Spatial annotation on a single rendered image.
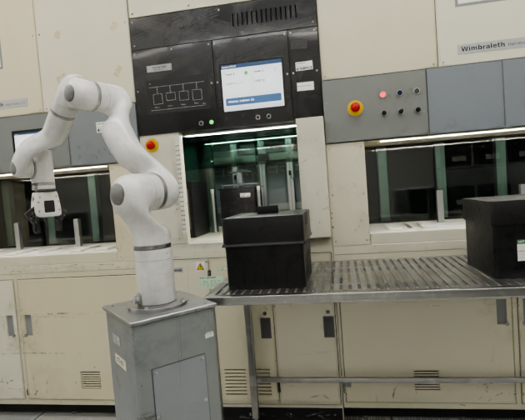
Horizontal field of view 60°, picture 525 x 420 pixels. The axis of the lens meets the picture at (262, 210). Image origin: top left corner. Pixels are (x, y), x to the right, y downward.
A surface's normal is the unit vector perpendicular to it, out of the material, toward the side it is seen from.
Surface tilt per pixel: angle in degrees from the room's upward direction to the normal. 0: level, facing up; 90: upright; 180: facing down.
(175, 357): 90
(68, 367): 90
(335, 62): 90
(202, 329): 90
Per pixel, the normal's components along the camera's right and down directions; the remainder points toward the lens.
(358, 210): -0.17, 0.07
